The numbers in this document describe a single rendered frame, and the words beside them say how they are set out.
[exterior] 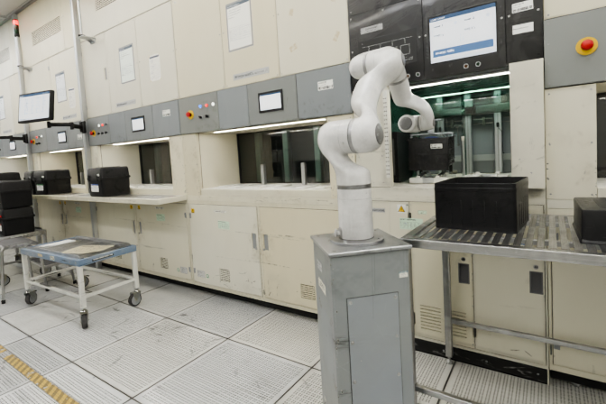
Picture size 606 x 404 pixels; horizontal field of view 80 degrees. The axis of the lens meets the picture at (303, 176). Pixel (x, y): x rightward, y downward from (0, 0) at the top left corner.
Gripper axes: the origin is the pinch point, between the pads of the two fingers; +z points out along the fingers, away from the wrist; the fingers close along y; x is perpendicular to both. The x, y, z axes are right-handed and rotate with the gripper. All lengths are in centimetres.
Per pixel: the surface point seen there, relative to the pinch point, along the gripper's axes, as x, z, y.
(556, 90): 8, -21, 59
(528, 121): -4, -26, 50
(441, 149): -13.6, -0.9, 8.5
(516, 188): -27, -64, 47
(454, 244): -43, -83, 31
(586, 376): -111, -21, 68
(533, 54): 24, -21, 51
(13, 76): 111, -21, -513
